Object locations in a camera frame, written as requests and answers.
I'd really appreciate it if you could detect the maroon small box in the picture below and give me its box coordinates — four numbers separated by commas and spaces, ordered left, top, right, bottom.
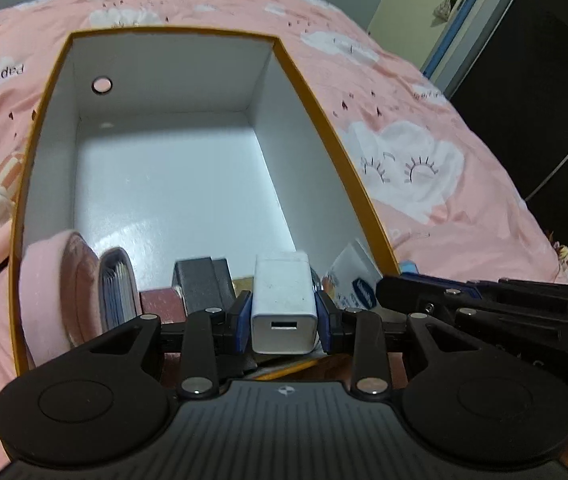
140, 287, 187, 321

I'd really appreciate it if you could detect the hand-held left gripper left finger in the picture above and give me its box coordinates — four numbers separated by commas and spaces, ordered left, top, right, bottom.
81, 291, 255, 397

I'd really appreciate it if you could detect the white usb charger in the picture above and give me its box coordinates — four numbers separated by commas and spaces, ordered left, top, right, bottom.
250, 251, 317, 356

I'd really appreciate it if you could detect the beige door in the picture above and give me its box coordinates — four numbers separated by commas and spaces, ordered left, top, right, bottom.
366, 0, 490, 73

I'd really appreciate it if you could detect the orange cardboard box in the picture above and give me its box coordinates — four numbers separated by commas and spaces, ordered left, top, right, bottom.
8, 26, 401, 378

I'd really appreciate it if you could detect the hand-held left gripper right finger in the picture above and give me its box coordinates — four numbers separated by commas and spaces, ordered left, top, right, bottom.
313, 290, 497, 396

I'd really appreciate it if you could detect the pink printed blanket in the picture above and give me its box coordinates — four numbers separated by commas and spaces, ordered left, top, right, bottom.
0, 0, 568, 461

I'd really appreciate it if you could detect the blue striped pouch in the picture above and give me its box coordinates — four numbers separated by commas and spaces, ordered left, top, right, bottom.
98, 247, 141, 331

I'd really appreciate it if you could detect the dark wardrobe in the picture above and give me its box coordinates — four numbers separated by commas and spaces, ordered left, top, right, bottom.
449, 5, 568, 286

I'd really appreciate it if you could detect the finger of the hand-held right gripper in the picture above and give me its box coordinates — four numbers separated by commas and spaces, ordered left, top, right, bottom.
375, 275, 568, 367
398, 260, 568, 321

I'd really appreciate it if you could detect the white lotion tube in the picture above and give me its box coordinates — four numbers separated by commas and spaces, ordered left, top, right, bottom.
321, 240, 385, 311

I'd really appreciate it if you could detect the grey square box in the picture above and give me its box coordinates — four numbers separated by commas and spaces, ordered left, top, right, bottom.
173, 257, 237, 316

